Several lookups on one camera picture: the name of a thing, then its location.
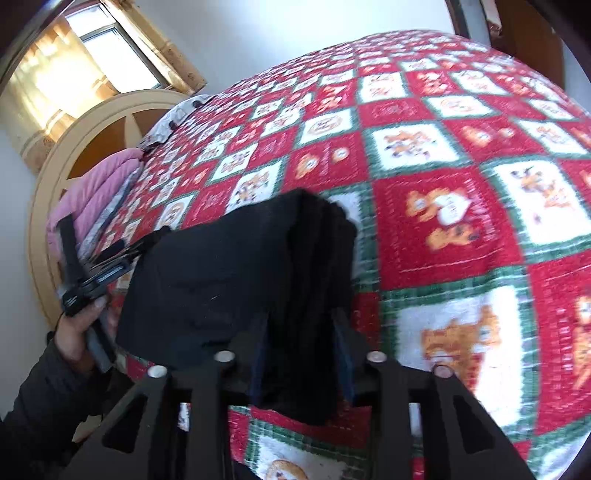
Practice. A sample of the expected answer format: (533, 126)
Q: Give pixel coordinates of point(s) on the dark sleeved left forearm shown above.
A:
(62, 390)

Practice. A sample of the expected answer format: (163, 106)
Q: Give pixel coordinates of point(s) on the cream wooden headboard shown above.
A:
(115, 124)

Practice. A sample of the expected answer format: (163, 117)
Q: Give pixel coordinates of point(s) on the red patterned bed quilt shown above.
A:
(467, 174)

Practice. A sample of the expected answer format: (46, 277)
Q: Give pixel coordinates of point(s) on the left hand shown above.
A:
(83, 332)

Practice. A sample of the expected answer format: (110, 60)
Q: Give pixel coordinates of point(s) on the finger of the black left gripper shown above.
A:
(109, 252)
(145, 243)

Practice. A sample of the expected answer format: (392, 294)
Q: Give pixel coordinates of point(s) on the window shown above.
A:
(114, 51)

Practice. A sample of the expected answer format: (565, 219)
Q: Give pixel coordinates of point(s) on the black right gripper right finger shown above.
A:
(421, 418)

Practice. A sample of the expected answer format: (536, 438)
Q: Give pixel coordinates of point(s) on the brown wooden door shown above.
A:
(512, 27)

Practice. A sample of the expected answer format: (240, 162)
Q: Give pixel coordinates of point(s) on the grey patterned folded blanket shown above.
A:
(90, 241)

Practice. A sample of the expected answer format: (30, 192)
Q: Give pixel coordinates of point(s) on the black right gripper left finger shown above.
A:
(175, 425)

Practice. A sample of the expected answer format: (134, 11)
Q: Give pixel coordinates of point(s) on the yellow curtain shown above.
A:
(50, 79)

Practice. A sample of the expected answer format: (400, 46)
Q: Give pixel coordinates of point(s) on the black pants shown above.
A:
(281, 269)

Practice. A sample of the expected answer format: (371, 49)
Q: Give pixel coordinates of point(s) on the white patterned pillow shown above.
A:
(170, 121)

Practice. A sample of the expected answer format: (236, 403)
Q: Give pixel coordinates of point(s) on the pink folded blanket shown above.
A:
(90, 194)

